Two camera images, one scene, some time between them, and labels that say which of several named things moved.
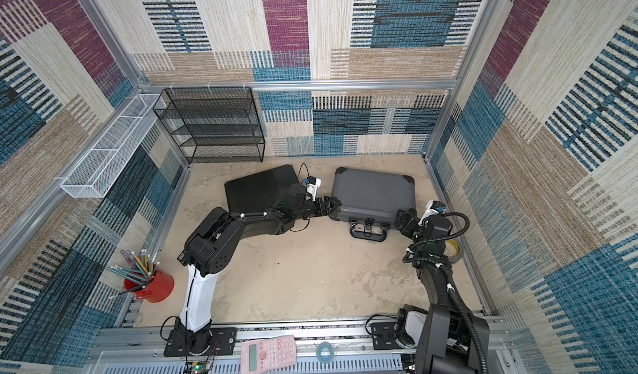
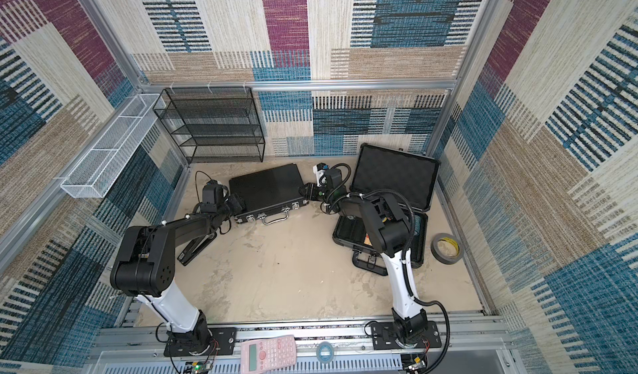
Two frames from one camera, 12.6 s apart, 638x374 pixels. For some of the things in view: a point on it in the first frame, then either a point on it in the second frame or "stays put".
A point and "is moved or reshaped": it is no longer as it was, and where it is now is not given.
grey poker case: (370, 200) is moved or reshaped
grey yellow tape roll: (453, 249) stays put
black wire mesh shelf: (213, 125) stays put
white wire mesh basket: (98, 169) stays put
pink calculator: (266, 356) stays put
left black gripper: (328, 205) → (236, 200)
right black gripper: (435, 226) → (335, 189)
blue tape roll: (325, 352) stays put
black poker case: (261, 192) stays put
